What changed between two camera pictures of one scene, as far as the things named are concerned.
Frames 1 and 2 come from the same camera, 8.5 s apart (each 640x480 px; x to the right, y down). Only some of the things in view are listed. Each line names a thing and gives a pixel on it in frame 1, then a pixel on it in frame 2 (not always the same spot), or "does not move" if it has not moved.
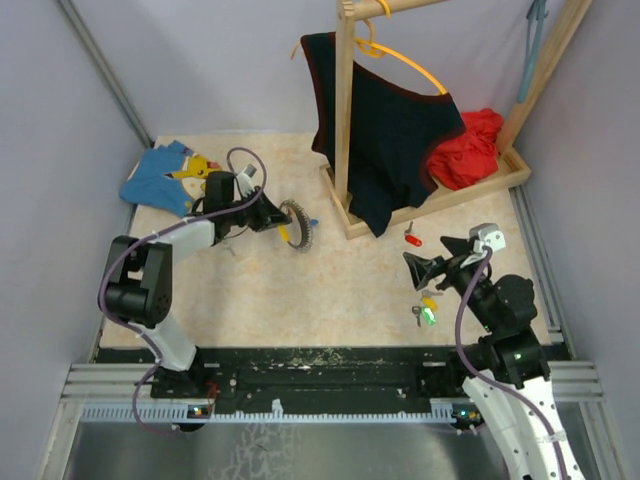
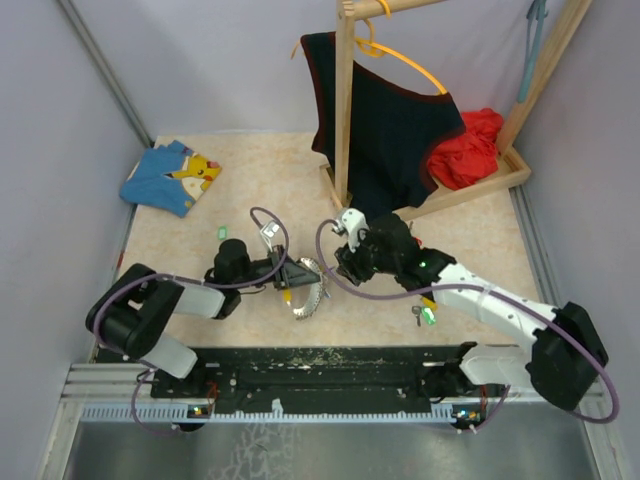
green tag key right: x=427 y=314 does not move
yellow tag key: x=428 y=300 does not move
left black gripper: x=268 y=215 -> x=290 y=273
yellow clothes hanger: x=378 y=50 does not move
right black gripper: x=422 y=269 -> x=349 y=264
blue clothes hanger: x=535 y=16 does not move
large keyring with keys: x=286 y=205 -> x=317 y=294
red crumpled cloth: x=471 y=157 does not move
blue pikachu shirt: x=171 y=177 does not move
